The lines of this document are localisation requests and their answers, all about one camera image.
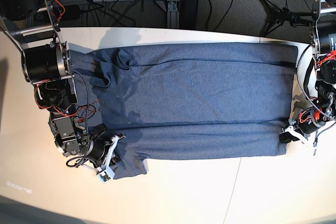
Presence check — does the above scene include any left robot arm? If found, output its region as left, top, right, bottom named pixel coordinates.
left=279, top=0, right=335, bottom=147

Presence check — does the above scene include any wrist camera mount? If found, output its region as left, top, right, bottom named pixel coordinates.
left=81, top=134, right=125, bottom=183
left=281, top=125, right=317, bottom=156

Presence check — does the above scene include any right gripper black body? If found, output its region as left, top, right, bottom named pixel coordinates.
left=86, top=140, right=112, bottom=166

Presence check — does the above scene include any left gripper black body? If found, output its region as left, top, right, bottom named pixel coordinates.
left=298, top=118, right=322, bottom=135

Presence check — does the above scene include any black power adapter brick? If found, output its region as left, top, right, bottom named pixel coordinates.
left=179, top=0, right=198, bottom=30

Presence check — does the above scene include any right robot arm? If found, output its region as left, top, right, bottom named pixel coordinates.
left=1, top=0, right=122, bottom=171

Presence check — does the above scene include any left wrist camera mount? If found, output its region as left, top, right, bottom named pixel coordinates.
left=281, top=125, right=317, bottom=156

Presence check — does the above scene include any black tripod stand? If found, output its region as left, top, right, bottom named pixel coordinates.
left=259, top=0, right=314, bottom=37

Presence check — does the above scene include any aluminium frame post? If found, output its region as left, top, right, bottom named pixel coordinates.
left=153, top=0, right=180, bottom=29

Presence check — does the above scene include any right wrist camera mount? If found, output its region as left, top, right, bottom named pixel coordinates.
left=81, top=134, right=125, bottom=183

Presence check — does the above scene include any blue grey T-shirt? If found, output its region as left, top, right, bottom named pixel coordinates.
left=70, top=42, right=298, bottom=179

